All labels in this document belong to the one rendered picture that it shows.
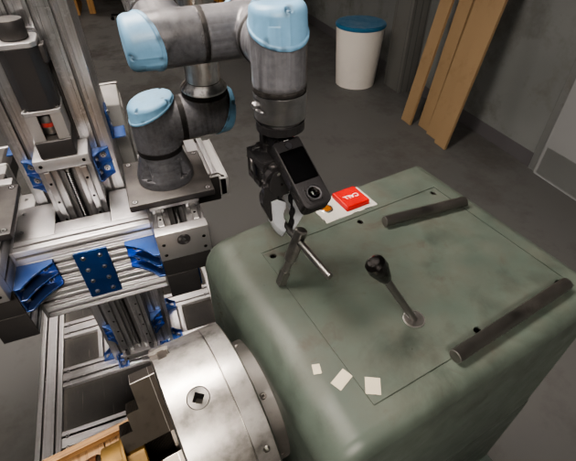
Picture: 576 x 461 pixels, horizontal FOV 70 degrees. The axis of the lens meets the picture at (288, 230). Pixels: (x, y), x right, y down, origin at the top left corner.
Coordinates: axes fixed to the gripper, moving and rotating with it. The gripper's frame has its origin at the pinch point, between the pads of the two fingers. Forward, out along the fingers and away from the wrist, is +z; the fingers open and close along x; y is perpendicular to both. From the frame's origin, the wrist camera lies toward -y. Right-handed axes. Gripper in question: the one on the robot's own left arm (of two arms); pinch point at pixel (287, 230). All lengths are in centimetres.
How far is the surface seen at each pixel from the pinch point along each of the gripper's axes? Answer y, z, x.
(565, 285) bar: -29.4, 6.7, -37.9
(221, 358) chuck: -11.0, 10.3, 18.2
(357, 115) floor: 248, 134, -217
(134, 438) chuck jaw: -10.8, 20.9, 34.2
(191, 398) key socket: -14.7, 10.6, 24.5
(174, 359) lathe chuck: -6.9, 11.0, 24.7
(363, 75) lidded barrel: 296, 118, -258
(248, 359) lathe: -10.5, 15.1, 13.7
